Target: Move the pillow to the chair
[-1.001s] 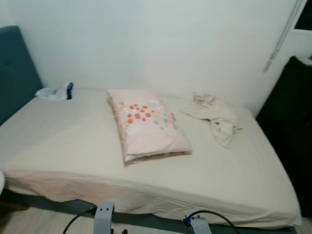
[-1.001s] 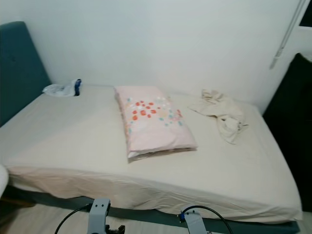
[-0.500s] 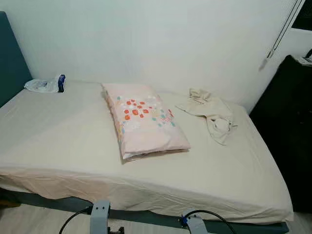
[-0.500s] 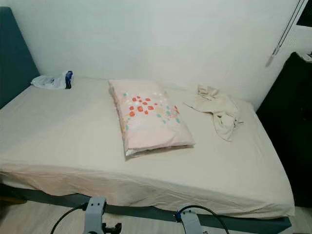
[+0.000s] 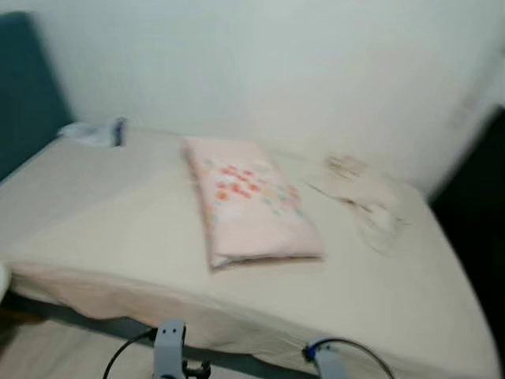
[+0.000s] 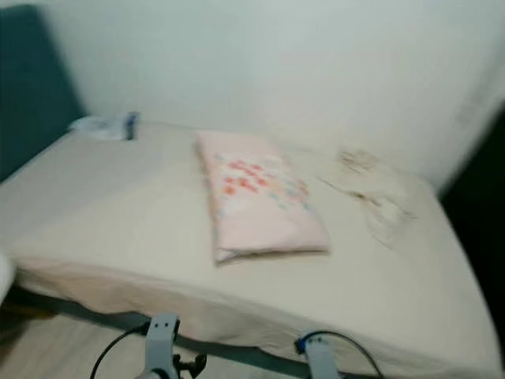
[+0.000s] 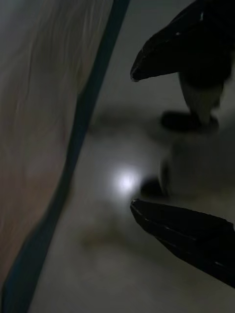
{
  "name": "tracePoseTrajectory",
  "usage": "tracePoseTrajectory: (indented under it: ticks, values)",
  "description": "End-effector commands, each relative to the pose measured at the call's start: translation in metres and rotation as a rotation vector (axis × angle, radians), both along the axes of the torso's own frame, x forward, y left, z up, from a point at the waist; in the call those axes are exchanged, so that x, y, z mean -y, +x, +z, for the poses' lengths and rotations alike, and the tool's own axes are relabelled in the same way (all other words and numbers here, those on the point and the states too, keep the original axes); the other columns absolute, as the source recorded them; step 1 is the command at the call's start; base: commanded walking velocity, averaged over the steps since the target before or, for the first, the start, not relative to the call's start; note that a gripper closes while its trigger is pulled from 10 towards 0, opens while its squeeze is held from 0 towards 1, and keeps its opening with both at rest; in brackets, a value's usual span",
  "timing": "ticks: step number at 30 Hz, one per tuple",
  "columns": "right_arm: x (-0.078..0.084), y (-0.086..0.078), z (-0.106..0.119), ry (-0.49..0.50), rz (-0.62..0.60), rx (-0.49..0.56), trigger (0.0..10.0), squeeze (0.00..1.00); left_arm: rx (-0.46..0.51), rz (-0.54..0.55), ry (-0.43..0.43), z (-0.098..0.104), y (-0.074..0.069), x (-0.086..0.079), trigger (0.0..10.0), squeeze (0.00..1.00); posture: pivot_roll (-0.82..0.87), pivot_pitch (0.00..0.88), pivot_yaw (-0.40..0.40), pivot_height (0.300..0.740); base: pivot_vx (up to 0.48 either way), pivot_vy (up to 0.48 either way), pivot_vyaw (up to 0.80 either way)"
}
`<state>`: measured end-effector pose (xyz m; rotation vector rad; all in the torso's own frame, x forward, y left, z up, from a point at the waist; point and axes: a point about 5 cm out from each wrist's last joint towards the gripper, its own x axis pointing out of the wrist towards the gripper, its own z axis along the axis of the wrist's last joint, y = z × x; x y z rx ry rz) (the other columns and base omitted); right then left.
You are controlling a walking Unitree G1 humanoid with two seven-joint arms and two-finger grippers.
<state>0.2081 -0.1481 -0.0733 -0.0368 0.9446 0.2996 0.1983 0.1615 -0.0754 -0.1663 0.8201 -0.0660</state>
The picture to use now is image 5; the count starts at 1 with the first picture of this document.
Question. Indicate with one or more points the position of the cream crumpled cloth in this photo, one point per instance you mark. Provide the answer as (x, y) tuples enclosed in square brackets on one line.
[(359, 193)]

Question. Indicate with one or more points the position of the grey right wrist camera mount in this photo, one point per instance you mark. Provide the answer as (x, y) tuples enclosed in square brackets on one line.
[(330, 365)]

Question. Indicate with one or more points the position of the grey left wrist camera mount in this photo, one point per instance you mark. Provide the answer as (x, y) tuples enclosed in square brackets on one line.
[(169, 351)]

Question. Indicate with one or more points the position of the bed with cream sheet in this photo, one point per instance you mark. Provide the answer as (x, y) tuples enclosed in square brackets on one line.
[(118, 225)]

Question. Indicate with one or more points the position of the white and blue crumpled cloth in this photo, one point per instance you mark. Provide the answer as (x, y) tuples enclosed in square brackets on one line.
[(95, 133)]

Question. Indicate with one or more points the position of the dark furniture beside bed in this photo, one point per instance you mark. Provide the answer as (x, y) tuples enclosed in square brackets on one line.
[(473, 221)]

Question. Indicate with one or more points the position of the pink floral pillow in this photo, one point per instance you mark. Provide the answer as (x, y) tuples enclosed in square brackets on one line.
[(252, 207)]

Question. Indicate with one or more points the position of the teal upholstered headboard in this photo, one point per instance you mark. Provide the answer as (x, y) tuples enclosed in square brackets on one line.
[(28, 103)]

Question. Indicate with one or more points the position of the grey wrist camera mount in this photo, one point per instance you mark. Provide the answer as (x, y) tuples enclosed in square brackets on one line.
[(330, 365), (169, 351)]

